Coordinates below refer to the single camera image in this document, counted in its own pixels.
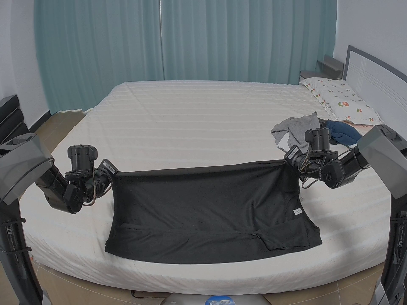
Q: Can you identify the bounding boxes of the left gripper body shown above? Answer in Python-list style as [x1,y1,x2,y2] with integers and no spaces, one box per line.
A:
[93,158,119,199]

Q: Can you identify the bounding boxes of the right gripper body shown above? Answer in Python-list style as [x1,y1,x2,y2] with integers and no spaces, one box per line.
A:
[284,147,314,173]

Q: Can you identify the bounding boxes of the blue and white garment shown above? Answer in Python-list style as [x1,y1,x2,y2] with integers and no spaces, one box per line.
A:
[327,121,361,147]

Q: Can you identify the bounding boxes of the black cable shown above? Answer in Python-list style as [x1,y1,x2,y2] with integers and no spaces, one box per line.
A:
[130,291,169,299]

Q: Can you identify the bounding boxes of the blue-green curtain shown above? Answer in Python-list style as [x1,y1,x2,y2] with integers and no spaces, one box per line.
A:
[162,0,337,84]
[34,0,164,114]

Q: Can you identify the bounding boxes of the grey bedside table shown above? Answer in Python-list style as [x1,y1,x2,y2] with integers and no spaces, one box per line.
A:
[300,55,344,83]

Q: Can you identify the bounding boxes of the white printed pillow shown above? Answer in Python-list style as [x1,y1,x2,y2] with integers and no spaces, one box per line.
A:
[300,77,383,126]

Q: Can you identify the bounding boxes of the black chest of drawers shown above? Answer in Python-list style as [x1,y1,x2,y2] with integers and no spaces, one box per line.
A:
[0,95,30,145]

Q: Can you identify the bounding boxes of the black T-shirt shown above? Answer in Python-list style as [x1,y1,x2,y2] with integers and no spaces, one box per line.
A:
[104,160,323,264]

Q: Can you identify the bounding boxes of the black shiny garment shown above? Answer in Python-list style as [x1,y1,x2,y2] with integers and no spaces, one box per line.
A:
[318,118,337,145]

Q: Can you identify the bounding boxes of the bed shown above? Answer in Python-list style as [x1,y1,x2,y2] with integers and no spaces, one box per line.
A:
[17,45,407,293]

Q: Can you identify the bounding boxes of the grey garment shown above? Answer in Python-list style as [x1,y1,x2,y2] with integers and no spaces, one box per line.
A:
[271,112,320,153]

